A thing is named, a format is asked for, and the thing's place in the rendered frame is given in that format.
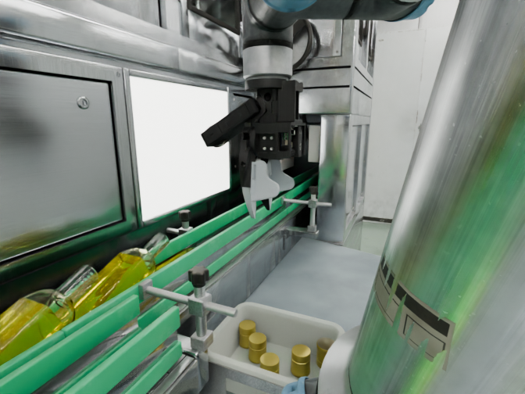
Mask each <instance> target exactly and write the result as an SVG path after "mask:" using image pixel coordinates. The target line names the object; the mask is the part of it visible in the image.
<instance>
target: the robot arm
mask: <svg viewBox="0 0 525 394"><path fill-rule="evenodd" d="M241 1H242V28H243V75H244V79H245V80H246V81H245V90H246V91H250V92H257V97H256V99H255V98H250V99H248V100H247V101H246V102H244V103H243V104H241V105H240V106H239V107H237V108H236V109H234V110H233V111H232V112H230V113H229V114H227V115H226V116H225V117H224V118H222V119H221V120H219V121H218V122H216V123H215V124H213V125H212V126H210V127H208V128H207V129H206V130H205V131H204V132H202V133H201V136H202V139H203V141H204V143H205V145H206V147H214V148H219V147H221V146H223V145H225V144H226V143H228V142H229V140H231V139H232V138H233V137H235V136H236V135H238V134H240V133H241V132H242V134H241V148H240V153H239V173H240V180H241V187H242V191H243V196H244V199H245V203H246V206H247V208H248V211H249V214H250V216H251V218H254V219H255V217H256V201H259V200H261V201H262V203H263V205H264V206H265V207H266V209H267V210H270V209H271V204H272V199H273V198H275V197H277V196H278V194H279V192H282V191H287V190H290V189H293V187H294V186H295V181H294V179H293V178H292V177H290V176H288V175H286V174H285V173H284V172H283V171H282V168H281V162H280V160H282V159H290V158H291V157H300V156H302V155H305V123H303V122H302V120H300V119H299V92H303V83H302V82H297V81H296V80H291V81H289V80H290V79H291V78H292V59H293V23H294V22H295V21H296V20H384V21H387V22H398V21H402V20H414V19H416V18H418V17H420V16H422V15H423V14H424V13H425V12H426V11H427V9H428V7H429V6H430V5H432V4H433V3H434V0H241ZM302 132H303V139H302ZM257 159H261V160H258V161H256V160H257ZM281 394H525V0H459V4H458V7H457V10H456V12H455V17H454V20H453V22H452V27H451V30H450V32H449V36H448V40H447V42H446V46H445V50H444V53H443V56H442V58H441V63H440V66H439V68H438V71H437V76H436V78H435V82H434V86H433V88H432V92H431V94H430V99H429V102H428V104H427V109H426V112H425V114H424V117H423V122H422V124H421V128H420V132H419V134H418V138H417V140H416V145H415V148H414V150H413V153H412V158H411V160H410V163H409V168H408V170H407V174H406V176H405V180H404V184H403V186H402V191H401V194H400V196H399V199H398V204H397V206H396V209H395V214H394V216H393V220H392V222H391V226H390V230H389V232H388V235H387V240H386V242H385V245H384V250H383V252H382V255H381V258H380V262H379V266H378V268H377V272H376V276H375V278H374V281H373V286H372V288H371V291H370V296H369V298H368V301H367V304H366V308H365V312H364V314H363V317H362V322H361V324H360V325H358V326H356V327H354V328H352V329H349V330H348V331H346V332H345V333H344V334H343V335H341V336H340V337H339V338H338V339H337V340H336V341H335V342H334V344H333V345H332V346H331V347H330V348H329V349H328V352H327V355H326V356H325V358H324V360H323V364H322V367H321V369H320V374H319V377H316V378H308V377H306V376H305V377H300V378H299V379H298V381H295V382H292V383H289V384H287V385H285V386H284V388H283V390H282V392H281Z"/></svg>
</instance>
